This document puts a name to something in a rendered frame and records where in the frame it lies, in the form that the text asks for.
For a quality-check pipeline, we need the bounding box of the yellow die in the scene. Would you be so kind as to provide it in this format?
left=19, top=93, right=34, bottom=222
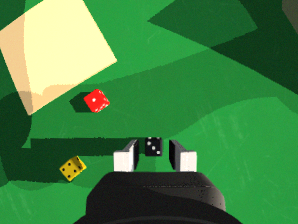
left=60, top=156, right=86, bottom=181

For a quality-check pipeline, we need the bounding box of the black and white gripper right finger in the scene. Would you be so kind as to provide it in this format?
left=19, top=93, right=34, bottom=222
left=169, top=140, right=196, bottom=172

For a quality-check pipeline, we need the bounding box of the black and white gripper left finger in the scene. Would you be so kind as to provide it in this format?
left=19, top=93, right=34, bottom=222
left=113, top=140, right=139, bottom=172

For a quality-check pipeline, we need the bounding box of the cream square mat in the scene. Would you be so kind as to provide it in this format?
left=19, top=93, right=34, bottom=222
left=0, top=0, right=117, bottom=115

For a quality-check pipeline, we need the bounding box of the red die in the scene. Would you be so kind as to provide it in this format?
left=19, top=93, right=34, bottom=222
left=84, top=89, right=109, bottom=112

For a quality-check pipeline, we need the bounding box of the black die with white pips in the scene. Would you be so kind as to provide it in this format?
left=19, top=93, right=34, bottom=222
left=145, top=137, right=163, bottom=157

